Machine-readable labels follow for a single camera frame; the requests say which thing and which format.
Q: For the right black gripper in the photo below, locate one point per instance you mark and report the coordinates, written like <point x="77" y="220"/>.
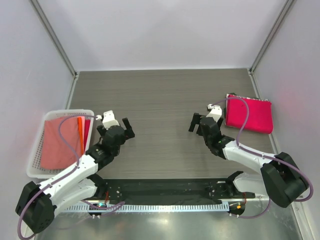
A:
<point x="196" y="120"/>

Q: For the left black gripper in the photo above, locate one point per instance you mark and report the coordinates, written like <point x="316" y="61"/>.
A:
<point x="128" y="133"/>

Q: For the salmon pink t shirt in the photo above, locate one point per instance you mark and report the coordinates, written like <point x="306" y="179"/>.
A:
<point x="61" y="143"/>

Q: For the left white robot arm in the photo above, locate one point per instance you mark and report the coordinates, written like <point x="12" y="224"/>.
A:
<point x="40" y="203"/>

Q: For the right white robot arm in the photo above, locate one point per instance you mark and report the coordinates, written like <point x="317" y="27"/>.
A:
<point x="282" y="180"/>

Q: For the magenta shirt in basket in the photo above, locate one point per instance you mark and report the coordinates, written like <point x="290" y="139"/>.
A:
<point x="86" y="131"/>

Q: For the striped folded shirt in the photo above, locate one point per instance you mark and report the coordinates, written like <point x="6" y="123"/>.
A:
<point x="246" y="97"/>

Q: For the orange t shirt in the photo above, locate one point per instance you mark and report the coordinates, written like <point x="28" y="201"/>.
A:
<point x="81" y="125"/>

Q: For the folded magenta t shirt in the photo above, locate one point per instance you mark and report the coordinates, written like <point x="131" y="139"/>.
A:
<point x="257" y="115"/>

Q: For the white plastic basket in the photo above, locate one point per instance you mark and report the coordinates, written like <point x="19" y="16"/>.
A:
<point x="34" y="169"/>

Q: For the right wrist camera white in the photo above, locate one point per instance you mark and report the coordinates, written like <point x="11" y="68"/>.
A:
<point x="214" y="111"/>

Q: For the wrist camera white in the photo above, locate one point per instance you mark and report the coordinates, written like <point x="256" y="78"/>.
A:
<point x="108" y="119"/>
<point x="214" y="111"/>

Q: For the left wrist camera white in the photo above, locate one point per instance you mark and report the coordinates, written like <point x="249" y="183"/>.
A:
<point x="108" y="119"/>

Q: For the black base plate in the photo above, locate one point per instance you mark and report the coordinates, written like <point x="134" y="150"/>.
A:
<point x="168" y="191"/>

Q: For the slotted cable duct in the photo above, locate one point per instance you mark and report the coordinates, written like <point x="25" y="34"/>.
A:
<point x="85" y="208"/>

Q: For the right aluminium frame post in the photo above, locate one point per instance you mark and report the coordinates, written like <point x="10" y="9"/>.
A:
<point x="272" y="33"/>

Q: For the aluminium frame post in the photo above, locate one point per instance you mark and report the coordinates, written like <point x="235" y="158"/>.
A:
<point x="272" y="33"/>
<point x="54" y="38"/>

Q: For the left aluminium frame post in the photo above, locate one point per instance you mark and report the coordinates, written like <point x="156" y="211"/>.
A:
<point x="54" y="38"/>

